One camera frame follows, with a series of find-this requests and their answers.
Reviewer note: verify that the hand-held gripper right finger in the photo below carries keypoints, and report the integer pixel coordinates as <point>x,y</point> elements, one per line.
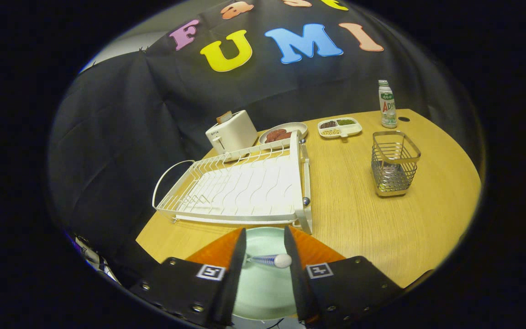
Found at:
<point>296,274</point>

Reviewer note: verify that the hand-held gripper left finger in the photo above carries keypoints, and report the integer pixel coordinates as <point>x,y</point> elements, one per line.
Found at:
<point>234,274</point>

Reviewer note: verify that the light green plate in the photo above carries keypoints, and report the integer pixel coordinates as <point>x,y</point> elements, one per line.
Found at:
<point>263,292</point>

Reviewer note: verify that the beige plate with meat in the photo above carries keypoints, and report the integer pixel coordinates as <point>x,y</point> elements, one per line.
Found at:
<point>296,129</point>

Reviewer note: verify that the white divided snack dish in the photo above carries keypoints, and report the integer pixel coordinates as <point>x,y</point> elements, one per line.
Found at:
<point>340,128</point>

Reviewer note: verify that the white toaster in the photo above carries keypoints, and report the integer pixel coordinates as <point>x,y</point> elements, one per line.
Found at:
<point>233,135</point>

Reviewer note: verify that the toast slice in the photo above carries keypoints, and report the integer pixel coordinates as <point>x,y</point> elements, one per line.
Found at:
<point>224,117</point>

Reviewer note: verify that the white drink bottle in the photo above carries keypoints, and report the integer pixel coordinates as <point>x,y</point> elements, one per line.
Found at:
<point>387,107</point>

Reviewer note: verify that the black backdrop cloth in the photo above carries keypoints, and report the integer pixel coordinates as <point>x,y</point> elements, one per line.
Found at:
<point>121,114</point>

